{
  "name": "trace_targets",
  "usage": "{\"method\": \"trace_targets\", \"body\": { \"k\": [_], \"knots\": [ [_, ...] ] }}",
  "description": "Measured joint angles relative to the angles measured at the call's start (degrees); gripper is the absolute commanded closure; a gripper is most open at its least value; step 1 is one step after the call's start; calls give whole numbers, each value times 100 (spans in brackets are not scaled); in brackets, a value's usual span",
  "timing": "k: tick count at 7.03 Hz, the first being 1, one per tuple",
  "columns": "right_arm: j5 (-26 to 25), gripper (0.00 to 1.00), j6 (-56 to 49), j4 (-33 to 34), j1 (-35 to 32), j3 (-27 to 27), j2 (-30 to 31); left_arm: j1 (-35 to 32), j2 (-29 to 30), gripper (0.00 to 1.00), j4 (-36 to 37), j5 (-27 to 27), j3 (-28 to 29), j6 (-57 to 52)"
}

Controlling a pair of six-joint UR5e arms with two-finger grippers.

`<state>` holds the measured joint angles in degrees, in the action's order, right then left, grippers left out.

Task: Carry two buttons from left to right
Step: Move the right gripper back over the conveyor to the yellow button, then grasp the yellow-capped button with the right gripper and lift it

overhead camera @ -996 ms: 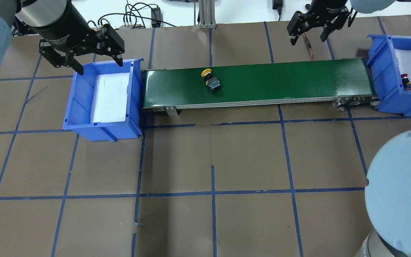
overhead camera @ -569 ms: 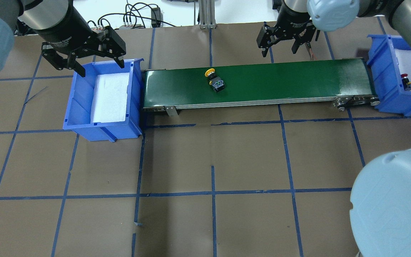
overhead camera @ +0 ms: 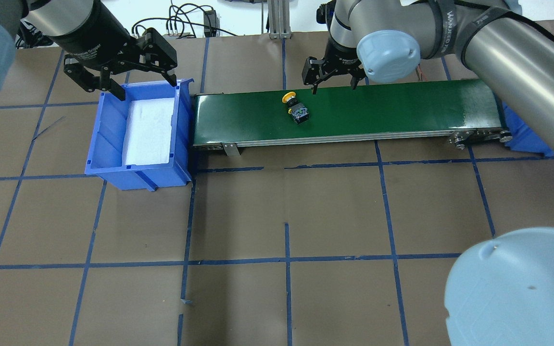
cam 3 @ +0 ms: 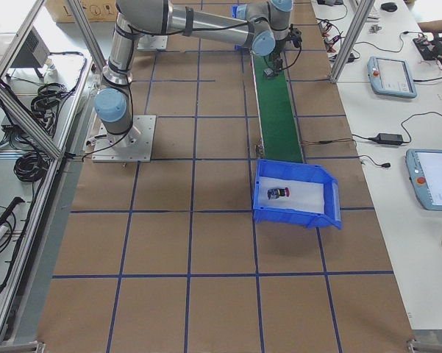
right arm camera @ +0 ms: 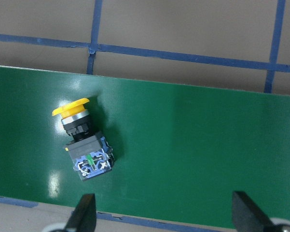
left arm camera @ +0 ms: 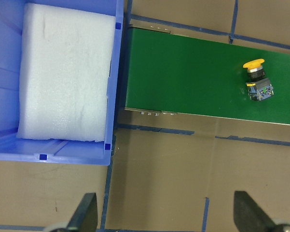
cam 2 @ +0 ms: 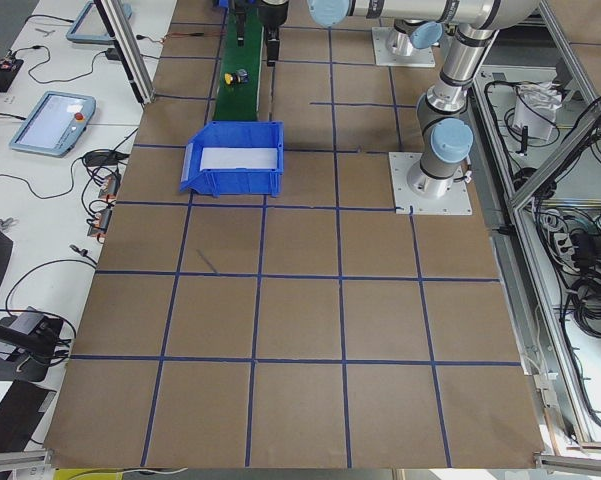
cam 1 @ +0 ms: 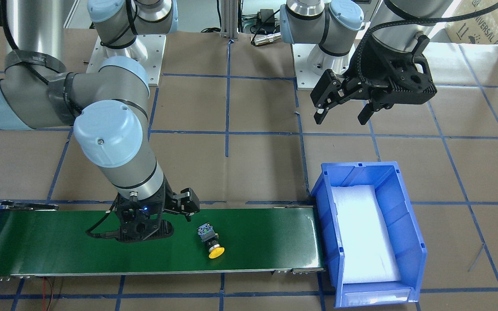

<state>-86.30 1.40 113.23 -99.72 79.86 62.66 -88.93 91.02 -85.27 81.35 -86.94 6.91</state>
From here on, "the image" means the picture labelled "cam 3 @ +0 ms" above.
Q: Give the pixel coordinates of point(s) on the black power adapter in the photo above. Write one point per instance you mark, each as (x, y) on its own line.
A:
(389, 139)

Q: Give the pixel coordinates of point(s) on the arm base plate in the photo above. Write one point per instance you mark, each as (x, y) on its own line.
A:
(152, 43)
(136, 146)

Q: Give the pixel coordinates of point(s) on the green conveyor belt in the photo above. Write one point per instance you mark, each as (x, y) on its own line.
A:
(278, 129)

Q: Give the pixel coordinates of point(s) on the teach pendant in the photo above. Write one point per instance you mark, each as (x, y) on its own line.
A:
(425, 175)
(391, 77)

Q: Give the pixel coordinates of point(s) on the grey control box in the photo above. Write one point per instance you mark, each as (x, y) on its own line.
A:
(33, 53)

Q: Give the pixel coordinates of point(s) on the red emergency stop button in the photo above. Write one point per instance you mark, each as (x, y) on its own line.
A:
(276, 193)

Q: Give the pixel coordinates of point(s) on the far teach pendant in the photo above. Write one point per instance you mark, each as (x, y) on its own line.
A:
(391, 77)

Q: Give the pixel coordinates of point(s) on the black computer mouse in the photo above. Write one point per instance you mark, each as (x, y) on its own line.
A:
(389, 7)

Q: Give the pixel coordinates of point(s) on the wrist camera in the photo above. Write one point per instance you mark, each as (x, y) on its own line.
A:
(295, 37)

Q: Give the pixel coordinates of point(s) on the blue destination bin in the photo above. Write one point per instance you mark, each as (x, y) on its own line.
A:
(301, 172)

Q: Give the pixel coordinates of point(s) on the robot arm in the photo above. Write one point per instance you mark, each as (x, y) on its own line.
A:
(113, 103)
(261, 27)

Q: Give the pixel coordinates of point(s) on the cardboard box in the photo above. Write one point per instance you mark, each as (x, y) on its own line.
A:
(95, 10)

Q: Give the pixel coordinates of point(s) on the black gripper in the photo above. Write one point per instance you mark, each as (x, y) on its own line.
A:
(278, 49)

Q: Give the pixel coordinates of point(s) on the blue source bin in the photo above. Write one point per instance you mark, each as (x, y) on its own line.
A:
(240, 32)

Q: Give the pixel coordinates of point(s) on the yellow push button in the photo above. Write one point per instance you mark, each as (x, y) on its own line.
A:
(269, 73)

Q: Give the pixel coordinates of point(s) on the white foam pad destination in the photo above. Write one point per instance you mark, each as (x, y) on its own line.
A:
(304, 196)

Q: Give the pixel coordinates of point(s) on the near teach pendant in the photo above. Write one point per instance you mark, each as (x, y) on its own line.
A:
(425, 175)

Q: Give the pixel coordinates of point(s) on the aluminium frame post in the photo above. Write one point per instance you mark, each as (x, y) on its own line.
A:
(351, 37)

